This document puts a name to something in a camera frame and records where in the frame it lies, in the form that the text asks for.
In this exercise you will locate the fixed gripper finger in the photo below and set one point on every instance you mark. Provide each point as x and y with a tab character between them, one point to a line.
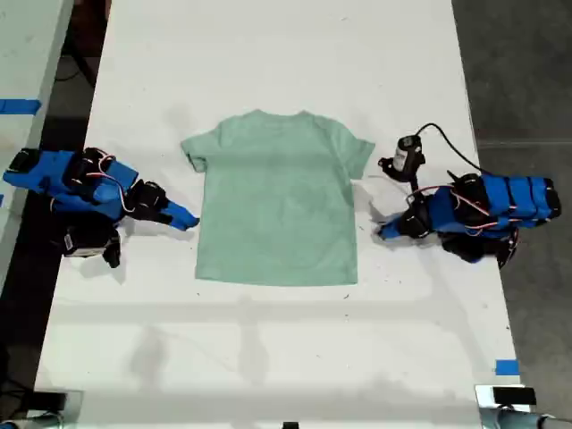
181	212
394	222

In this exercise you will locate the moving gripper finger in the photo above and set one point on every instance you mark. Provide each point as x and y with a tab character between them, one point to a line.
176	222
389	233

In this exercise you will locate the pale green T-shirt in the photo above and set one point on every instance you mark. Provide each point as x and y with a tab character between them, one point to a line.
277	201

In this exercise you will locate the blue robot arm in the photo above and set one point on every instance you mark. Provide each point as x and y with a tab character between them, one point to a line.
58	183
500	205

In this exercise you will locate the long blue tape strip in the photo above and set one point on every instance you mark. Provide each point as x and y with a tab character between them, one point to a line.
18	106

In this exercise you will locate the square blue tape piece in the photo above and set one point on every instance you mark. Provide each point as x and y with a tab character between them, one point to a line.
507	367

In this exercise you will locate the white side table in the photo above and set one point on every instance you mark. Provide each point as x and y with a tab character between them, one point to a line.
27	67

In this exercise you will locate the metal table clamp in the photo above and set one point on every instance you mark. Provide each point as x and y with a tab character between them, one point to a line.
487	406
73	409

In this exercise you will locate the small black box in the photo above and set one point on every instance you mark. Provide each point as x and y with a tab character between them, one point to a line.
514	395
49	400

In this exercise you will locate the small black clip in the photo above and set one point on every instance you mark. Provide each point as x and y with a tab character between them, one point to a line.
290	425

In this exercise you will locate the black camera stalk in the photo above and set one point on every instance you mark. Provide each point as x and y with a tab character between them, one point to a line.
414	187

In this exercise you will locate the black camera box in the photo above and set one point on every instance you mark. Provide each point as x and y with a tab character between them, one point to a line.
87	241
404	156

